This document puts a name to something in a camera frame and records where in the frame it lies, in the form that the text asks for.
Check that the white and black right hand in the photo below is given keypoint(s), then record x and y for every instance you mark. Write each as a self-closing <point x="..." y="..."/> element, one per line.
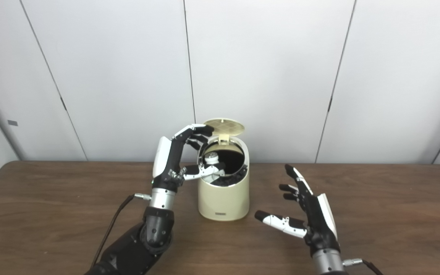
<point x="317" y="221"/>

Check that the white and black left hand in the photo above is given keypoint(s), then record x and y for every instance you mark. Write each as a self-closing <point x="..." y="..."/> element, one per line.
<point x="166" y="160"/>

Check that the small white plastic bottle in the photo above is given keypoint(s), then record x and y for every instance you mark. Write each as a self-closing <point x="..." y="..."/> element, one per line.
<point x="211" y="157"/>

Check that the round cream bin lid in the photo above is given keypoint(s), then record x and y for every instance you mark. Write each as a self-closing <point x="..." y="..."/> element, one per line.
<point x="224" y="125"/>

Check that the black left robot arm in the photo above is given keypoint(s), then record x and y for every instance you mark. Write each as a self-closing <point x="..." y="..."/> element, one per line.
<point x="147" y="240"/>

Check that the black bin liner bag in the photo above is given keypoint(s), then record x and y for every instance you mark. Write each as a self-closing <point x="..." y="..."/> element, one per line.
<point x="235" y="162"/>

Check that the cream-colored bin body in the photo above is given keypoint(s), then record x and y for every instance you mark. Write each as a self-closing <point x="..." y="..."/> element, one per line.
<point x="224" y="202"/>

